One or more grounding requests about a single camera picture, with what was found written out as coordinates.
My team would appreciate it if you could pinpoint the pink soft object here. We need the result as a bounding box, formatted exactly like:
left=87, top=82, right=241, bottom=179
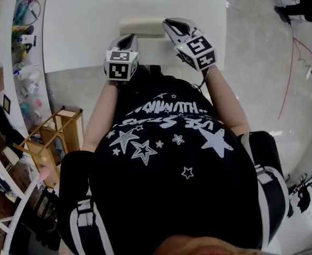
left=38, top=167, right=51, bottom=182

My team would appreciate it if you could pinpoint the white spray bottle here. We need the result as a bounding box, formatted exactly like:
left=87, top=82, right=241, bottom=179
left=13, top=63, right=40, bottom=77

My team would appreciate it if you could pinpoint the person's left forearm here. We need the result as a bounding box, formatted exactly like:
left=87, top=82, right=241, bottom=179
left=82, top=79, right=120, bottom=152

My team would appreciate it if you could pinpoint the black tripod stand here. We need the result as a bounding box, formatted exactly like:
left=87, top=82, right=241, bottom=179
left=288, top=173, right=312, bottom=214

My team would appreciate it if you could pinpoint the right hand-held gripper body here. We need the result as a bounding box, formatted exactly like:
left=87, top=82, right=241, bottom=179
left=173, top=26, right=217, bottom=72

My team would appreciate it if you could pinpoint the wooden stool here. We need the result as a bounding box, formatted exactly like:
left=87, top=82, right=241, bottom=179
left=12, top=105, right=83, bottom=190

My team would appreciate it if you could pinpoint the person's black star-print shirt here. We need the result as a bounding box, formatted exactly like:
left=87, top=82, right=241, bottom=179
left=57, top=65, right=291, bottom=255

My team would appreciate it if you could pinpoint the small framed picture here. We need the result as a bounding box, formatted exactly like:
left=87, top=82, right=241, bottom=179
left=2, top=94, right=12, bottom=115

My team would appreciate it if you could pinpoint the black chair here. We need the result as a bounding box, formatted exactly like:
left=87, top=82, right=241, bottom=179
left=35, top=186, right=60, bottom=224

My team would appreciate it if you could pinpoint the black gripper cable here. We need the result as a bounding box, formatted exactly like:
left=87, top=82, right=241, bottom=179
left=192, top=69, right=209, bottom=93

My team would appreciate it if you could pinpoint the red floor cable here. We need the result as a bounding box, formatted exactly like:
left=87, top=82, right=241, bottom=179
left=277, top=35, right=312, bottom=121

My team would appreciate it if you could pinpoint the white curved shelf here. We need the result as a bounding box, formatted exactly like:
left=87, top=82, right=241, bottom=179
left=0, top=0, right=52, bottom=135

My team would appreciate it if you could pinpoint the person's right forearm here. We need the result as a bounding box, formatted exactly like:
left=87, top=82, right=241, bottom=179
left=204, top=63, right=252, bottom=137

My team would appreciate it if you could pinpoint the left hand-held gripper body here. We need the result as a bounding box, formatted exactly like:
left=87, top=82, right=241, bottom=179
left=104, top=45, right=140, bottom=82

